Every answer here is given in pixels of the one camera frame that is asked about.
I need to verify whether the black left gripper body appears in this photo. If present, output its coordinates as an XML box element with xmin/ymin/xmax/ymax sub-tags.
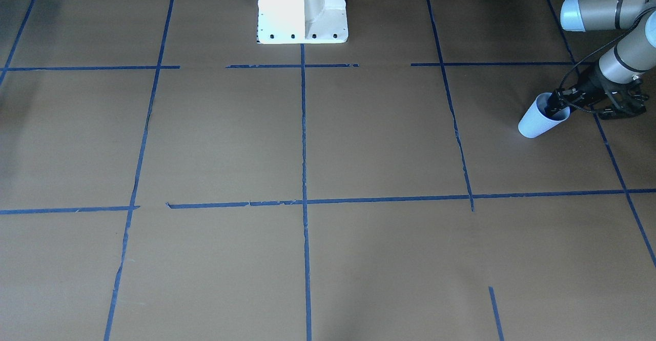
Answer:
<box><xmin>563</xmin><ymin>74</ymin><xmax>648</xmax><ymax>121</ymax></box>

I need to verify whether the light blue ribbed cup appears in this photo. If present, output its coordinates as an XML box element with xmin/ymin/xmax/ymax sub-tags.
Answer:
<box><xmin>518</xmin><ymin>93</ymin><xmax>571</xmax><ymax>138</ymax></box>

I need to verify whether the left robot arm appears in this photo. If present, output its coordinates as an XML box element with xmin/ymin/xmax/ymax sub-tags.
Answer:
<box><xmin>541</xmin><ymin>0</ymin><xmax>654</xmax><ymax>119</ymax></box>

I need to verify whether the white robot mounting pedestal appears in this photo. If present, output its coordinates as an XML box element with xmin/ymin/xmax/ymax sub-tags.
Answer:
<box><xmin>256</xmin><ymin>0</ymin><xmax>349</xmax><ymax>45</ymax></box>

